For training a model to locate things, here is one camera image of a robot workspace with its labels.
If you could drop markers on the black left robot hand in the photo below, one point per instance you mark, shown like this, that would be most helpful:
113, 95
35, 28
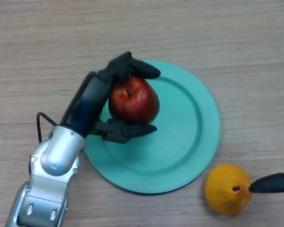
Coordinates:
90, 101

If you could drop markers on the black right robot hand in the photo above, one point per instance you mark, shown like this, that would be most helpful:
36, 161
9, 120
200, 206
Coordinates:
272, 183

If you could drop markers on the red apple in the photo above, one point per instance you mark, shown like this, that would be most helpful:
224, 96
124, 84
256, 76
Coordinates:
135, 101

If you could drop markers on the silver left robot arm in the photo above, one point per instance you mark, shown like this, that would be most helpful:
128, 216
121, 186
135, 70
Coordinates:
56, 156

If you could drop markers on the green round plate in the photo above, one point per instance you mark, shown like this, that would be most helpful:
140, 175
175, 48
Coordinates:
180, 132

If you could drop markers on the yellow pear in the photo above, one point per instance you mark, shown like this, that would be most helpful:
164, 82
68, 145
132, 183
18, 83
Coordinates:
223, 189

